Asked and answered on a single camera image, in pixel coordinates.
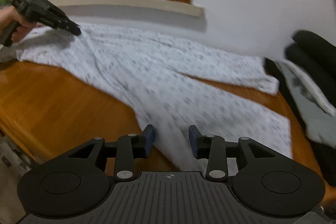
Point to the person's left hand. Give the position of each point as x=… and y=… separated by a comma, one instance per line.
x=8, y=18

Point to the green-lid bottle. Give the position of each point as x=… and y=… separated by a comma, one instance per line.
x=4, y=1

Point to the white checker-print pants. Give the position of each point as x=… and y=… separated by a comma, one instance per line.
x=157, y=77

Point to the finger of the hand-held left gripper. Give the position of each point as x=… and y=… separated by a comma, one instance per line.
x=65, y=29
x=67, y=19

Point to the beige window sill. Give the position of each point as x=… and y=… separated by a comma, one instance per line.
x=131, y=5

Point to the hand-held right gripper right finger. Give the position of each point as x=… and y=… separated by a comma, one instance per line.
x=193, y=141

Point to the black folded garment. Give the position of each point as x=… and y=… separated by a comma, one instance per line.
x=328, y=161

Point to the stack of folded clothes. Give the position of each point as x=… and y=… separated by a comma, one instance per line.
x=315, y=50

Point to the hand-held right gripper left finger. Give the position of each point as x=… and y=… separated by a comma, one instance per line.
x=149, y=140

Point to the grey folded garment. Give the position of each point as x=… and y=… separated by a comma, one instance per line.
x=315, y=113

